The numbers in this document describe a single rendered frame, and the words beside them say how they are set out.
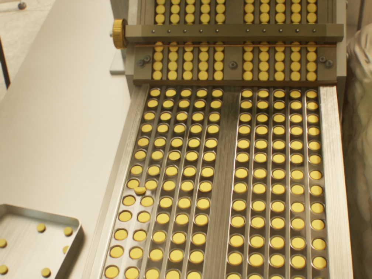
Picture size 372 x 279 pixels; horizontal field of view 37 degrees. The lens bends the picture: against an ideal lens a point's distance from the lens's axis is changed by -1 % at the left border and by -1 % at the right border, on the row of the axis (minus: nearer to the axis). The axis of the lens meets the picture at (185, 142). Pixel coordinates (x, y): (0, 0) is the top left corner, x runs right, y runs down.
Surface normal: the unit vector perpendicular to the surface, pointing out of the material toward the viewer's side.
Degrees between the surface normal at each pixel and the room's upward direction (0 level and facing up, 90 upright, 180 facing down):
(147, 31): 38
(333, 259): 0
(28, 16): 0
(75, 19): 0
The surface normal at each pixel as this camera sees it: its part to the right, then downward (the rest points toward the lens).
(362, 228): -0.78, -0.57
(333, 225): -0.10, -0.70
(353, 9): -0.12, 0.72
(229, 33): -0.15, -0.11
